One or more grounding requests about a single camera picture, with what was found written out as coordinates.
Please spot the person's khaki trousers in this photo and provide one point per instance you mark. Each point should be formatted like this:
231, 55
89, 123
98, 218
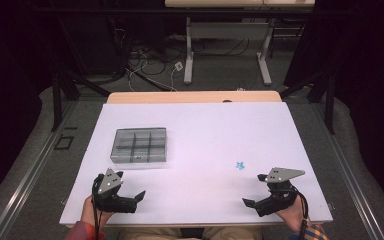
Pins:
146, 235

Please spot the black horizontal bar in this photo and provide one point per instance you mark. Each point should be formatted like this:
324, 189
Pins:
113, 11

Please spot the person's right hand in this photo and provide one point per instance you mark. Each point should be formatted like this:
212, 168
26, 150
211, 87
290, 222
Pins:
295, 218

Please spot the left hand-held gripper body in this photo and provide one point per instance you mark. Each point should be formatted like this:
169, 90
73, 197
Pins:
110, 181

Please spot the aluminium floor rail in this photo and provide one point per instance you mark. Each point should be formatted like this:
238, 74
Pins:
30, 173
350, 173

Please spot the white power adapter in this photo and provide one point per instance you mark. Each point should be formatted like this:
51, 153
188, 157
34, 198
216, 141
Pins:
178, 66

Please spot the small blue star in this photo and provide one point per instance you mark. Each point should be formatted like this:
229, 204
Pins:
240, 165

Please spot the clear plastic compartment box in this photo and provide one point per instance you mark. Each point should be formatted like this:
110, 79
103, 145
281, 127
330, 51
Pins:
140, 145

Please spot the white table sheet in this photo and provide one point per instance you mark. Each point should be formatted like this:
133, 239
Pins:
196, 133

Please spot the light wooden table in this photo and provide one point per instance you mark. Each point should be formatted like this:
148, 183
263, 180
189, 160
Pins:
193, 97

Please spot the small white plug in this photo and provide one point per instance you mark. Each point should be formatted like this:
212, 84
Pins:
241, 89

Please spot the person's left hand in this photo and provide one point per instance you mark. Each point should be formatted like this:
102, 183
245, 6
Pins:
88, 213

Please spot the white-legged desk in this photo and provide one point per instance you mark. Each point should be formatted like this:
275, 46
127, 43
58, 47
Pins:
189, 50

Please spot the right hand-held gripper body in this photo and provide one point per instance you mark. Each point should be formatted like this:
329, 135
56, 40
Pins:
280, 200

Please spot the black metal stand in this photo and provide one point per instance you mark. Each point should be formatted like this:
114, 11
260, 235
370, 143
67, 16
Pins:
329, 110
57, 106

